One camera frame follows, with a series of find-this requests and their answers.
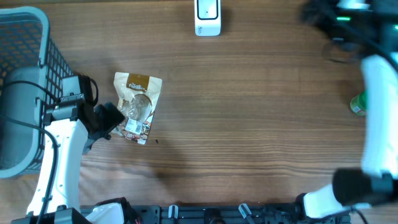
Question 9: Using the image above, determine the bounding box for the brown white snack pouch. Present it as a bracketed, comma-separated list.
[113, 72, 163, 145]

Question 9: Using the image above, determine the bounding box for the green lid jar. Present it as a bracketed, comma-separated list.
[349, 91, 367, 116]

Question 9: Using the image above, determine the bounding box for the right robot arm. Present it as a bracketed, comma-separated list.
[300, 1, 397, 220]

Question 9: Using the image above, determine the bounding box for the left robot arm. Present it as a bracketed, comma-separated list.
[15, 75, 125, 223]

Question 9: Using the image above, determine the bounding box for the white barcode scanner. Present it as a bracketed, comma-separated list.
[194, 0, 221, 37]

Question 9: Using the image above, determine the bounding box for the grey plastic mesh basket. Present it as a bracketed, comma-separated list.
[1, 6, 73, 179]

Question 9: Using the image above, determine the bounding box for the left black cable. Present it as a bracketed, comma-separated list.
[0, 80, 63, 224]

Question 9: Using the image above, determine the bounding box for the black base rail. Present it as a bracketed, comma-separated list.
[81, 198, 351, 224]

